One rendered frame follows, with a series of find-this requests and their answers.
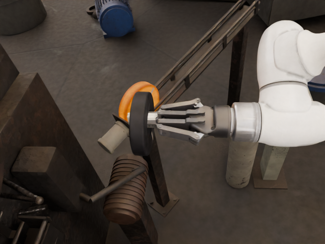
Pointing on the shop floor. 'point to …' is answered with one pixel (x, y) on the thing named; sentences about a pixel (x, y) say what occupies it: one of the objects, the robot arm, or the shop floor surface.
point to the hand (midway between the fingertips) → (142, 119)
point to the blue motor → (114, 17)
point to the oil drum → (20, 16)
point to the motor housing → (130, 202)
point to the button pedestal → (271, 167)
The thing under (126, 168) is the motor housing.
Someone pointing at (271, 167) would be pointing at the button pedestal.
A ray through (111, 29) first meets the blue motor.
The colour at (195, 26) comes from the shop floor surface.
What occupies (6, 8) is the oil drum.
